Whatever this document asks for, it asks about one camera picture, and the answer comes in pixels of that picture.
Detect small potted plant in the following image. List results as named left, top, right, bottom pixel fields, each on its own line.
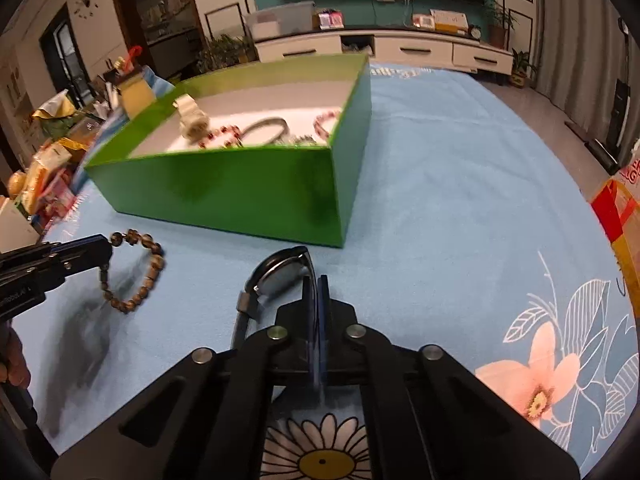
left=510, top=49, right=538, bottom=88

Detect green cardboard box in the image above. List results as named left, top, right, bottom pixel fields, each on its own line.
left=84, top=52, right=372, bottom=248

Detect yellow jar with brown lid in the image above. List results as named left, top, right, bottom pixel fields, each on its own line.
left=117, top=66, right=156, bottom=117

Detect white television cabinet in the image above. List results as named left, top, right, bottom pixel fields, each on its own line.
left=254, top=27, right=515, bottom=77

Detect yellow green cloth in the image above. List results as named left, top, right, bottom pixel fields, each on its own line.
left=32, top=90, right=76, bottom=121

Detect pink snack packet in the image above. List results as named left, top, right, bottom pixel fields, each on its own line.
left=42, top=170, right=76, bottom=216

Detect clear plastic storage box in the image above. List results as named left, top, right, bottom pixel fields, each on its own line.
left=245, top=1, right=317, bottom=41

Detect leafy potted plants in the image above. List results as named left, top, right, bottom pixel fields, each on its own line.
left=197, top=34, right=258, bottom=73

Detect red and yellow bag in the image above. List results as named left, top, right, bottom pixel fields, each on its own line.
left=590, top=157, right=640, bottom=316

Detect person's left hand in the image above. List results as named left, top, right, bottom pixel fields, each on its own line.
left=0, top=326, right=32, bottom=389

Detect silver wire bangle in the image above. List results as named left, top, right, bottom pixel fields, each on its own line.
left=240, top=116, right=291, bottom=147

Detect black wristwatch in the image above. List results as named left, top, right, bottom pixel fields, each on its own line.
left=231, top=246, right=316, bottom=348

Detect brown bead bracelet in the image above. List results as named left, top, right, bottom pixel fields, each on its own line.
left=99, top=229, right=165, bottom=315

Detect red and pink bead bracelet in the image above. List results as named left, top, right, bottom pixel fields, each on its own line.
left=197, top=125, right=243, bottom=150

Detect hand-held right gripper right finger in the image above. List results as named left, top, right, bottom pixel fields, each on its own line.
left=317, top=274, right=581, bottom=480

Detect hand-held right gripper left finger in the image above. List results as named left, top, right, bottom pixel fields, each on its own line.
left=50, top=275, right=318, bottom=480

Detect white watch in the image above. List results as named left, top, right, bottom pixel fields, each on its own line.
left=172, top=94, right=211, bottom=141

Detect yellow flat box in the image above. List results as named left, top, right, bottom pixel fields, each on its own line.
left=430, top=8, right=470, bottom=35

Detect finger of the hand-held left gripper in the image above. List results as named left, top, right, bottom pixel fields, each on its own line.
left=0, top=254, right=112, bottom=291
left=0, top=234, right=113, bottom=267

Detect pale pink crystal bracelet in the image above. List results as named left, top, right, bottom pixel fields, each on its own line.
left=313, top=109, right=343, bottom=140

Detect tall potted plant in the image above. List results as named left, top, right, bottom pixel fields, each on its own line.
left=482, top=0, right=518, bottom=50

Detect white square box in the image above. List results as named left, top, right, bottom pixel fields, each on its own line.
left=0, top=200, right=41, bottom=253

